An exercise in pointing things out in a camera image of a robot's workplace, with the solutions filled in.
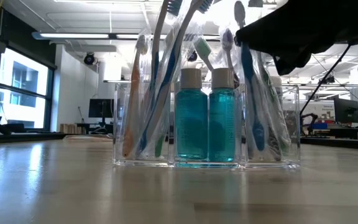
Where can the orange toothbrush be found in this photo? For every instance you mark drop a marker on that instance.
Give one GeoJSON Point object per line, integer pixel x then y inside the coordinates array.
{"type": "Point", "coordinates": [132, 118]}
{"type": "Point", "coordinates": [85, 137]}

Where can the black aluminium table frame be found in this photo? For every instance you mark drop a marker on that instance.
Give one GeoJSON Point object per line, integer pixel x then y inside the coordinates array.
{"type": "Point", "coordinates": [26, 137]}

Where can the black ceiling spotlight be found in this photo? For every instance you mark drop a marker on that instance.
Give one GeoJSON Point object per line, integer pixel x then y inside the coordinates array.
{"type": "Point", "coordinates": [89, 59]}
{"type": "Point", "coordinates": [192, 56]}

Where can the clear acrylic organizer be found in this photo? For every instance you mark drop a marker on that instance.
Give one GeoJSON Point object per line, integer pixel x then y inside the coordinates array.
{"type": "Point", "coordinates": [294, 155]}

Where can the black desktop monitor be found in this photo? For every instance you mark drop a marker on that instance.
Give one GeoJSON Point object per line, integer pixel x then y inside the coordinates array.
{"type": "Point", "coordinates": [101, 108]}

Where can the linear ceiling light rail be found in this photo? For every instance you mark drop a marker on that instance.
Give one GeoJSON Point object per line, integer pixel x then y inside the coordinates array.
{"type": "Point", "coordinates": [73, 35]}

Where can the black long desk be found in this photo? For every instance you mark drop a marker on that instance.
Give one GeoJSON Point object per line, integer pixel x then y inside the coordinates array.
{"type": "Point", "coordinates": [353, 132]}

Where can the teal mouthwash bottle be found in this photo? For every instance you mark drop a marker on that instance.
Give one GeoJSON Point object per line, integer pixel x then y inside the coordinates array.
{"type": "Point", "coordinates": [191, 124]}
{"type": "Point", "coordinates": [222, 124]}

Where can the black monitor on arm mount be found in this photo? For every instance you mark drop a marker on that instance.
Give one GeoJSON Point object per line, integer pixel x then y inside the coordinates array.
{"type": "Point", "coordinates": [346, 110]}

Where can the large dark-framed window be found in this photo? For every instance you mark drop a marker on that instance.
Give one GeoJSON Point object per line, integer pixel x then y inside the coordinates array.
{"type": "Point", "coordinates": [23, 77]}

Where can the blue toothbrush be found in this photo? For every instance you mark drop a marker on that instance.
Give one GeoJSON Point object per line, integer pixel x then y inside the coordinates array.
{"type": "Point", "coordinates": [170, 70]}
{"type": "Point", "coordinates": [249, 71]}
{"type": "Point", "coordinates": [156, 46]}

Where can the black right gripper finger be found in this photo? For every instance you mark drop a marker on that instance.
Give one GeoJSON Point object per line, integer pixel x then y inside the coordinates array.
{"type": "Point", "coordinates": [291, 34]}

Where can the stack of wooden boards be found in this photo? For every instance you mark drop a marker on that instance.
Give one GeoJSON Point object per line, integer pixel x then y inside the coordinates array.
{"type": "Point", "coordinates": [71, 128]}

